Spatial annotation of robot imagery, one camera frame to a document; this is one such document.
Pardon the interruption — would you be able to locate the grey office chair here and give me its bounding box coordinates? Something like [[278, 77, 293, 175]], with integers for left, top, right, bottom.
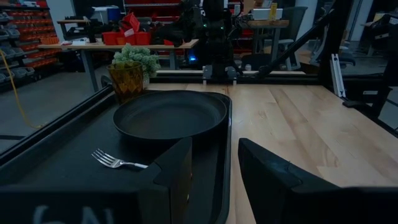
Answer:
[[277, 6, 308, 72]]

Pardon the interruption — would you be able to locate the small wood-topped table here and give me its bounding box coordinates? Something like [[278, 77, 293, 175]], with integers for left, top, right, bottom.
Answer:
[[244, 19, 290, 63]]

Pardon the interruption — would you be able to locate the white office chair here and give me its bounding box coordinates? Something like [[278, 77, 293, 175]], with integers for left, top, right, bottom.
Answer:
[[309, 24, 357, 68]]

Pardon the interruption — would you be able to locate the storage rack with bins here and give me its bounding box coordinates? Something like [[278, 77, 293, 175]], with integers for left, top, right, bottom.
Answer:
[[0, 5, 60, 85]]

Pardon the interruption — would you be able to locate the blue and white box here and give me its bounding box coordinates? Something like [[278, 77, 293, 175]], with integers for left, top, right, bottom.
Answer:
[[91, 5, 122, 24]]

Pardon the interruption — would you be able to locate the black bench machine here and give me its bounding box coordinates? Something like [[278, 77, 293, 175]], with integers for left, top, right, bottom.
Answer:
[[66, 18, 106, 44]]

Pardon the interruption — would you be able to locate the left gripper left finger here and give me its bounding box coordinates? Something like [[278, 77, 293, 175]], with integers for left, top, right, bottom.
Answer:
[[0, 136, 193, 224]]

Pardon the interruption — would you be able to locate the black frame corner bracket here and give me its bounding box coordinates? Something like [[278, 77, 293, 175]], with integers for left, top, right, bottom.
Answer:
[[100, 75, 113, 89]]

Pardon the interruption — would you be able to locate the long wooden workbench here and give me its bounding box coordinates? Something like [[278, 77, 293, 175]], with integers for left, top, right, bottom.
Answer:
[[37, 39, 200, 93]]

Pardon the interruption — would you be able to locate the black round plate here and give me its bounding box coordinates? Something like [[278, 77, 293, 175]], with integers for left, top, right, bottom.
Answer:
[[112, 90, 228, 147]]

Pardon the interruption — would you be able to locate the black diagonal frame brace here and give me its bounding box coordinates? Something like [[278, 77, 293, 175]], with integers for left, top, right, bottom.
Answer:
[[257, 8, 336, 79]]

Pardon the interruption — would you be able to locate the black serving tray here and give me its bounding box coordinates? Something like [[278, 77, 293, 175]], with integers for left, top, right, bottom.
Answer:
[[0, 90, 233, 224]]

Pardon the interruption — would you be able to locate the amber faceted glass cup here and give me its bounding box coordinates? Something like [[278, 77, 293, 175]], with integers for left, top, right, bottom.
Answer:
[[106, 61, 145, 105]]

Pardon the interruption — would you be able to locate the black vertical frame post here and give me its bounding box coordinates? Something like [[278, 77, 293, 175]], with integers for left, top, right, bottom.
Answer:
[[319, 0, 354, 88]]

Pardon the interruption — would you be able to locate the silver aluminium rail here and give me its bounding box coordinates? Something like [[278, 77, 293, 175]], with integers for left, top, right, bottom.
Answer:
[[330, 53, 347, 98]]

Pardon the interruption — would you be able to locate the silver metal fork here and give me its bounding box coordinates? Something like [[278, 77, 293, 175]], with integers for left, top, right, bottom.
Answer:
[[91, 148, 149, 170]]

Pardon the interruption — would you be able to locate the small orange-red bin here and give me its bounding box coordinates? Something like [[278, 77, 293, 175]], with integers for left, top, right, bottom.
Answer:
[[116, 36, 137, 46]]

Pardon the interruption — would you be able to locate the red plastic bin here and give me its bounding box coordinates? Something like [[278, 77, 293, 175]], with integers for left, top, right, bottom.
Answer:
[[135, 30, 152, 46], [120, 12, 141, 32], [101, 30, 121, 46]]

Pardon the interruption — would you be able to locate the red shelving unit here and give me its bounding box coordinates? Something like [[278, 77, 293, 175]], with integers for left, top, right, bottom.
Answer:
[[123, 0, 182, 20]]

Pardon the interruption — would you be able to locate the bushy green artificial plant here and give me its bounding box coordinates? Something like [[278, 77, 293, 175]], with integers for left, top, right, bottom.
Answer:
[[111, 43, 162, 90]]

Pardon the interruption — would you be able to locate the black bulky equipment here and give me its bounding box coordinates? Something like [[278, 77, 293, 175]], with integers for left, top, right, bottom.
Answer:
[[152, 6, 203, 48]]

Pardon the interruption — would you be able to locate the yellow cable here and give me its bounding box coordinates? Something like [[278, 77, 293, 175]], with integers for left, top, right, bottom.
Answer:
[[0, 49, 42, 130]]

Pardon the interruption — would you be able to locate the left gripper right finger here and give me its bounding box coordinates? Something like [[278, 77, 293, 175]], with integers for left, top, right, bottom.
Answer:
[[238, 138, 398, 224]]

